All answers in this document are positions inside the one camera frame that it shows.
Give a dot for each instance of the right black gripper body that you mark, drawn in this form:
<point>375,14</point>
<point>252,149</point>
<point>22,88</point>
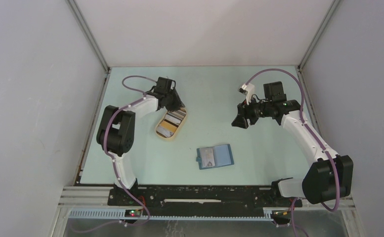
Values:
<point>253,111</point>

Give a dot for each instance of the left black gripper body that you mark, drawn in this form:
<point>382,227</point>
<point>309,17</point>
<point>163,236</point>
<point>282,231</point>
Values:
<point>171,104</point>

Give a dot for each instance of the blue leather card holder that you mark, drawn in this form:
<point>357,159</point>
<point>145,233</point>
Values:
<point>222,154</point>

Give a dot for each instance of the silver VIP credit card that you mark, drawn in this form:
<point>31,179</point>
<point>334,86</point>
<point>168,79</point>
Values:
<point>207,157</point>

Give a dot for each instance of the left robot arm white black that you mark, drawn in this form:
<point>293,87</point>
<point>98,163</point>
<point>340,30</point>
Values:
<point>116,131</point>

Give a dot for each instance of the beige oval card tray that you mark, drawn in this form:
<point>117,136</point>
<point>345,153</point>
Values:
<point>172,127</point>

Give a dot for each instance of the stack of cards in tray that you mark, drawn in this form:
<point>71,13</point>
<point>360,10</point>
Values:
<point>171,123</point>

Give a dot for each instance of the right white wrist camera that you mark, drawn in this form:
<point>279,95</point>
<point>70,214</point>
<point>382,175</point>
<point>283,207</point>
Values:
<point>248,90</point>

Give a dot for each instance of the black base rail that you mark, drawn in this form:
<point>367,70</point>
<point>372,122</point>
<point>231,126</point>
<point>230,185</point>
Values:
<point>236,201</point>

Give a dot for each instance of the white strip on rail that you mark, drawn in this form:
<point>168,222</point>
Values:
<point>201,201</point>

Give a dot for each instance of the right controller board with wires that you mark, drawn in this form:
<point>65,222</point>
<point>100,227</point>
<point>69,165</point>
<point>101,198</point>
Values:
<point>281,214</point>

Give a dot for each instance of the controller board with wires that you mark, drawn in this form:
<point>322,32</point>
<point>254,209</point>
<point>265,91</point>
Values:
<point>281,214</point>
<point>136,213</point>

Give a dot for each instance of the left controller board with wires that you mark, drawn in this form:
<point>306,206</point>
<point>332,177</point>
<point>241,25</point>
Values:
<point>136,213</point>

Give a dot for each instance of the aluminium frame front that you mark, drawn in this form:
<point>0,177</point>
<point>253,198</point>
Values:
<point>91,202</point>

